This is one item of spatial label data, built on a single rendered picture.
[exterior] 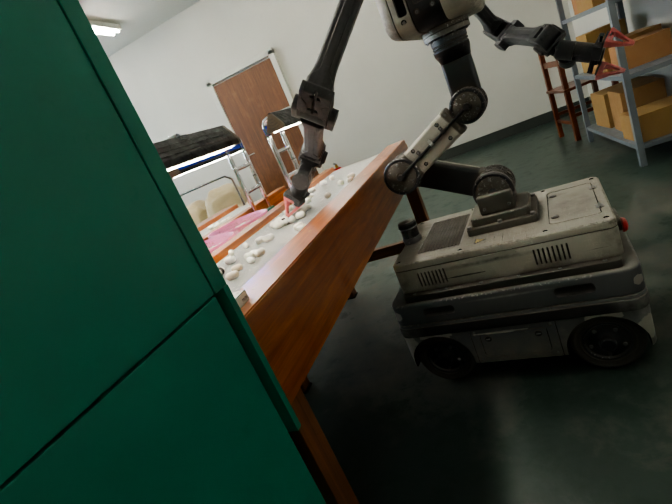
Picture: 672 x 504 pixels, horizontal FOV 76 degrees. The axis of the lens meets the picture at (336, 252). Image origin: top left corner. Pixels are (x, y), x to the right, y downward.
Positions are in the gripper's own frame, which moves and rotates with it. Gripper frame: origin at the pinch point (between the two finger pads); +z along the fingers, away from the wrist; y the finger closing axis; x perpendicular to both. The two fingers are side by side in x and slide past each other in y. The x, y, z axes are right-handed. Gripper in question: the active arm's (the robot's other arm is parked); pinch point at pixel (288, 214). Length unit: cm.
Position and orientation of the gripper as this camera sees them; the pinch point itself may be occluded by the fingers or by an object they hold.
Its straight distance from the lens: 154.5
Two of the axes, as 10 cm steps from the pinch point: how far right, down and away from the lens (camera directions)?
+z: -4.1, 7.8, 4.7
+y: -2.8, 3.9, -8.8
